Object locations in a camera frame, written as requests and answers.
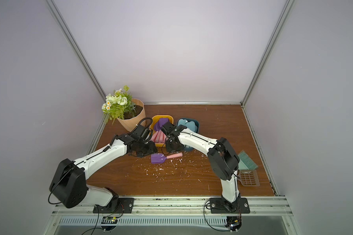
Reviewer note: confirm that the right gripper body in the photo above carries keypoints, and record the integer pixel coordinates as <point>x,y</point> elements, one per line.
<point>173,145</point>

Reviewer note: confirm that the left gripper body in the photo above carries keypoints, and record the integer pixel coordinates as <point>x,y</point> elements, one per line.
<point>145,149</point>

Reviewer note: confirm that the light blue shovel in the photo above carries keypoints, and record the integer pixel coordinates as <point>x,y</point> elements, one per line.
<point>191,125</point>

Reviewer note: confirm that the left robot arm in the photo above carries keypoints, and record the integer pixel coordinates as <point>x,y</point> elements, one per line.
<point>69,184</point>

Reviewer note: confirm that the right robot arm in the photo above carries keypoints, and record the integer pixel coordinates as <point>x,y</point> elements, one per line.
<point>223,159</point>

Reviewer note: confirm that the yellow storage box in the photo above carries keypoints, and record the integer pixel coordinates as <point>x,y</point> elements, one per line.
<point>155,119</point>

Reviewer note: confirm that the dark teal storage box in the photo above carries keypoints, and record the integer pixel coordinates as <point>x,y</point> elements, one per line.
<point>182,122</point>

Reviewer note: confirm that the beige flower pot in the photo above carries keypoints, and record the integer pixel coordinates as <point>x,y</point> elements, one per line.
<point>130,124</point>

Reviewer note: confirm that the green plant with white flowers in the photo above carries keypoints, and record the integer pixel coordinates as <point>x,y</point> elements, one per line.
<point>118,105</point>

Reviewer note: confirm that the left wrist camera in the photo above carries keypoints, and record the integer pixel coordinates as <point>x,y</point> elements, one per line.
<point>142,132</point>

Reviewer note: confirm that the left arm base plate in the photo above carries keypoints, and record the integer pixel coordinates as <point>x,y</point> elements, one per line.
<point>116,205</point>

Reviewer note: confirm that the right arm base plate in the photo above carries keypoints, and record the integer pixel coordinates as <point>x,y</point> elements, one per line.
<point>220,205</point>

